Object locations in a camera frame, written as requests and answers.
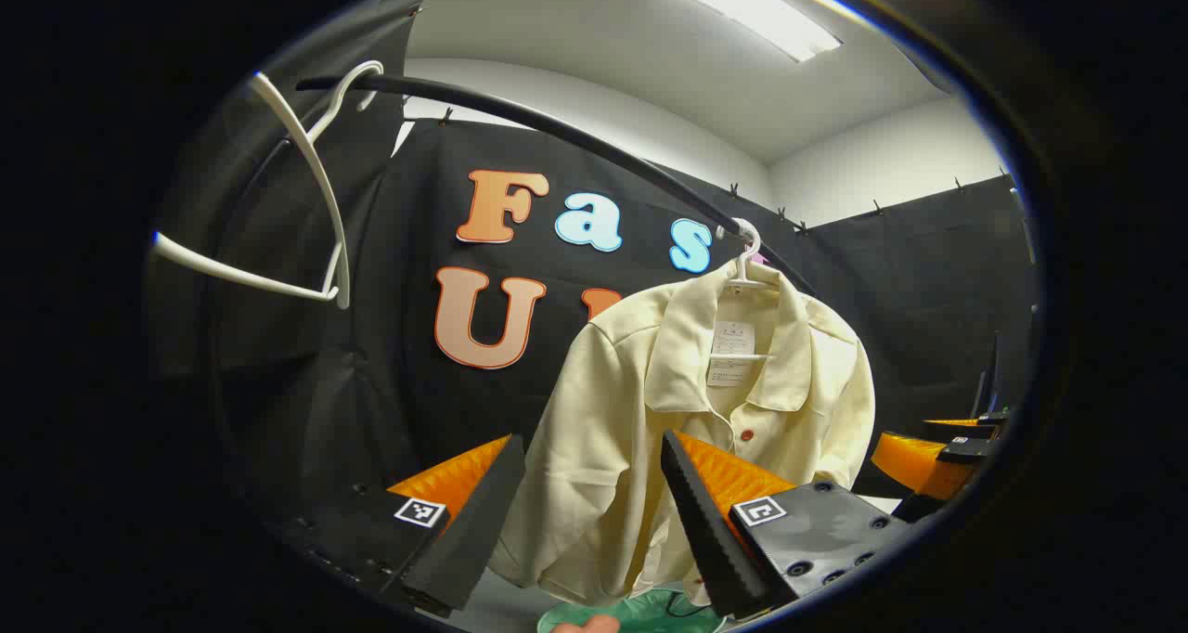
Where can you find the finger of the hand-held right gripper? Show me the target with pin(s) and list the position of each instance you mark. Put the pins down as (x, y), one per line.
(956, 421)
(914, 461)

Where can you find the black backdrop cloth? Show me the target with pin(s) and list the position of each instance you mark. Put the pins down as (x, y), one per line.
(390, 382)

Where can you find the green laundry hamper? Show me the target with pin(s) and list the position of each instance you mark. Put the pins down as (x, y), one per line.
(650, 614)

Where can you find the black clothes rail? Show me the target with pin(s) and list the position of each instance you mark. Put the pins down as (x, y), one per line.
(557, 130)

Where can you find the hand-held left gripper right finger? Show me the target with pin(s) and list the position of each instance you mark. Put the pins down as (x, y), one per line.
(705, 531)

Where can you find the ceiling light panel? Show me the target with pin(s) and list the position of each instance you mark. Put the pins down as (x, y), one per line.
(742, 6)

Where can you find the white plastic hanger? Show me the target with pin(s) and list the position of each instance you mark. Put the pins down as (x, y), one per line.
(316, 176)

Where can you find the white hanger with crossbar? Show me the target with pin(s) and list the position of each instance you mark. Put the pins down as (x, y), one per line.
(754, 239)

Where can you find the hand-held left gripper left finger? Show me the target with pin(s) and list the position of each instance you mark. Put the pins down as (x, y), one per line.
(473, 531)

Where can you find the cream button-up shirt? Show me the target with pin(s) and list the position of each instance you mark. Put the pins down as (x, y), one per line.
(594, 429)

